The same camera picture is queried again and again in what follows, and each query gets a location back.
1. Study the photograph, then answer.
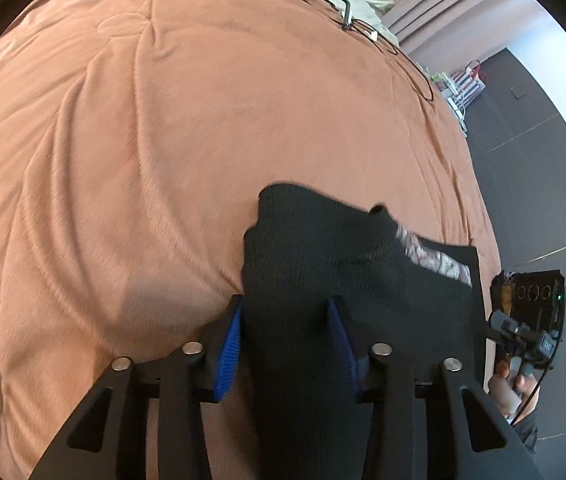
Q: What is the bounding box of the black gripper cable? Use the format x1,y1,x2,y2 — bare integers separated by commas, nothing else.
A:
510,340,561,428

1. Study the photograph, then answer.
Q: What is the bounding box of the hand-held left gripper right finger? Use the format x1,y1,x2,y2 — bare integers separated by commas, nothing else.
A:
325,296,544,480

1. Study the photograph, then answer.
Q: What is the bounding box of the pink wire rack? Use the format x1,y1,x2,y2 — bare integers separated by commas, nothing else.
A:
450,60,488,111

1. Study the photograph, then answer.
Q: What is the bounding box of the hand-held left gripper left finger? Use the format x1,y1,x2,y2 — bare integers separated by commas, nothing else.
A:
28,294,244,480

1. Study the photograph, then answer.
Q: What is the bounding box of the person's right hand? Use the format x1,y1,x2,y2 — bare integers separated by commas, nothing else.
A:
488,360,541,423

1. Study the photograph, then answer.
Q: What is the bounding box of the pink curtain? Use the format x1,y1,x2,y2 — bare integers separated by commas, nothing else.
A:
380,0,558,58

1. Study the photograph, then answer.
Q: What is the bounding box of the black long-sleeved shirt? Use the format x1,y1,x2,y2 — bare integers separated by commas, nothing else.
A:
240,182,486,480

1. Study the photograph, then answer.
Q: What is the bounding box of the thin black cable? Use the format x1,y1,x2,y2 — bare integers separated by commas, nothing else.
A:
348,17,436,103

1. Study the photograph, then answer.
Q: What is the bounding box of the white bedside cabinet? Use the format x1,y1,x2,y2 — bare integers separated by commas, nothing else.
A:
430,67,468,136

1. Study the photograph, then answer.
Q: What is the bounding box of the person's right forearm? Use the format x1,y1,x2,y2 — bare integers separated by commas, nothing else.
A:
510,405,541,456

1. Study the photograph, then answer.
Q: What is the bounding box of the grey metal bracket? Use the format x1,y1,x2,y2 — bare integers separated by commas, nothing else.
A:
294,0,355,30

